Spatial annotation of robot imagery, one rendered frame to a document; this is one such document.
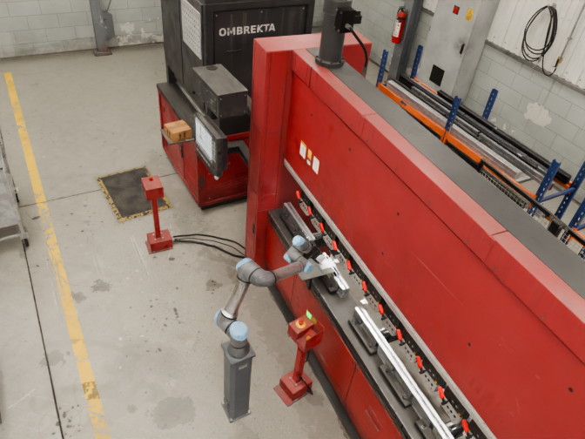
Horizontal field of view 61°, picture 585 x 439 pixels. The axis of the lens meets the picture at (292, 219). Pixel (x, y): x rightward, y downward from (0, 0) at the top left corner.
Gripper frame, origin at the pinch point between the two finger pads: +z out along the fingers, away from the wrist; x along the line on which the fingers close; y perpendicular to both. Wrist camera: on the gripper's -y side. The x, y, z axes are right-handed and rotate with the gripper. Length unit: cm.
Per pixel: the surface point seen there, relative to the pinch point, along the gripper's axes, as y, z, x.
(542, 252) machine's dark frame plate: 95, -83, -132
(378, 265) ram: 35, -31, -54
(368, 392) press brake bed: -25, 23, -90
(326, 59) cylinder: 95, -89, 55
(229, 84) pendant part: 35, -88, 115
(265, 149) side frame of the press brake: 23, -42, 85
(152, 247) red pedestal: -135, 15, 157
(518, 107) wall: 296, 296, 201
